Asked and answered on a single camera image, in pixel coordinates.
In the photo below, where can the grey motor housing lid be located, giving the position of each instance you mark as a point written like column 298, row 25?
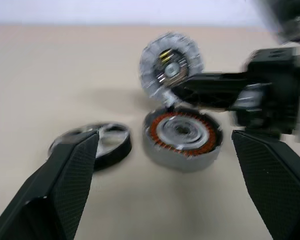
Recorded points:
column 152, row 62

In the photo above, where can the black spoked rotor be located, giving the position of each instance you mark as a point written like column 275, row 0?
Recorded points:
column 122, row 150

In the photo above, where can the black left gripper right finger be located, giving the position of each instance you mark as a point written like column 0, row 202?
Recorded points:
column 272, row 180

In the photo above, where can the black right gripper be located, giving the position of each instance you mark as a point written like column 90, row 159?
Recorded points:
column 277, row 82

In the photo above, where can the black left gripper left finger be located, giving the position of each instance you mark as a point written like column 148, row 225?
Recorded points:
column 52, row 195

